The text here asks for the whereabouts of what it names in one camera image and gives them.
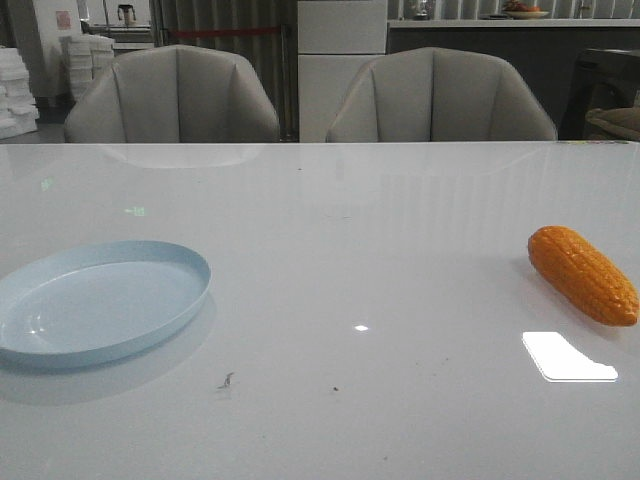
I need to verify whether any orange plastic corn cob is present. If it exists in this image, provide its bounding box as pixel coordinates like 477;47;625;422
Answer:
527;225;639;327

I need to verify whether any light blue round plate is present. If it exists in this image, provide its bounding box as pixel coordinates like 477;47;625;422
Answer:
1;240;212;369

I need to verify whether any right grey upholstered chair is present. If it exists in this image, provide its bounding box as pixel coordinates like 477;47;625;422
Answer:
326;47;557;143

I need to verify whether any grey upholstered chair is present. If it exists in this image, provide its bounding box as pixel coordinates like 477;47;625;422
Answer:
64;45;280;143
326;47;557;143

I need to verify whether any white cabinet with drawers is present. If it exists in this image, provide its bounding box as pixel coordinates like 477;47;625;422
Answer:
297;1;388;143

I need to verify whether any left grey upholstered chair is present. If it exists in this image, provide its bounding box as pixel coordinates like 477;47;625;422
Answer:
64;45;280;143

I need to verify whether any white foam box stack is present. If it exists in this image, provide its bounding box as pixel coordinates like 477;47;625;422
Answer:
60;34;115;100

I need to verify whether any grey counter in background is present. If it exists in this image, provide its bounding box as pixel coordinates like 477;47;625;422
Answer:
387;19;639;134

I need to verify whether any fruit bowl on counter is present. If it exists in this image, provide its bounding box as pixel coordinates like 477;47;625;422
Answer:
502;0;549;20

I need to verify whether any dark chair at right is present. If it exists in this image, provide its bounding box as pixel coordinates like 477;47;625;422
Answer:
559;48;639;140

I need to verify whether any white foam stack far left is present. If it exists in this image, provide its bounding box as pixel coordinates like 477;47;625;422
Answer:
1;46;39;140

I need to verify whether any tan cushion at right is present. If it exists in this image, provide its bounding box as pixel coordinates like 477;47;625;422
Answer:
585;107;639;141

